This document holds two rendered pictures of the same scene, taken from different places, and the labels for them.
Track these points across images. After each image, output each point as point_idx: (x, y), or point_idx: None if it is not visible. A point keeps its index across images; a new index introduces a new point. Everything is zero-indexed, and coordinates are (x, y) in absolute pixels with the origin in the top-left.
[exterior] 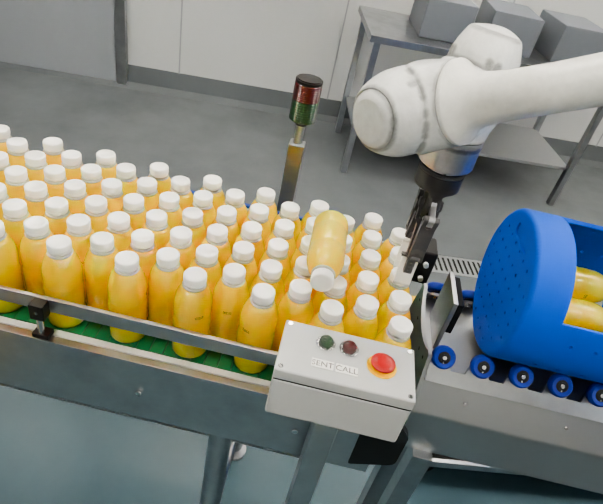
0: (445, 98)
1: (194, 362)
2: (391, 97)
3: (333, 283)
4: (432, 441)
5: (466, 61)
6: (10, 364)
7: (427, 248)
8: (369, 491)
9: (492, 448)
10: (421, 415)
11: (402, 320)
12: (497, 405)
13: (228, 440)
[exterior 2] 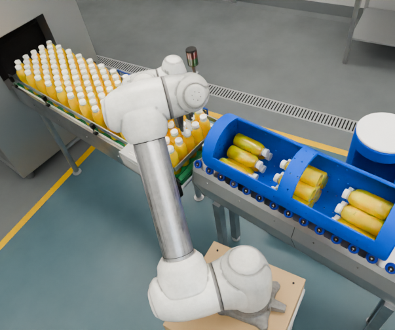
0: None
1: None
2: (122, 84)
3: None
4: (214, 198)
5: (143, 74)
6: (92, 141)
7: (178, 124)
8: (230, 224)
9: (228, 205)
10: (196, 184)
11: (170, 146)
12: (217, 186)
13: None
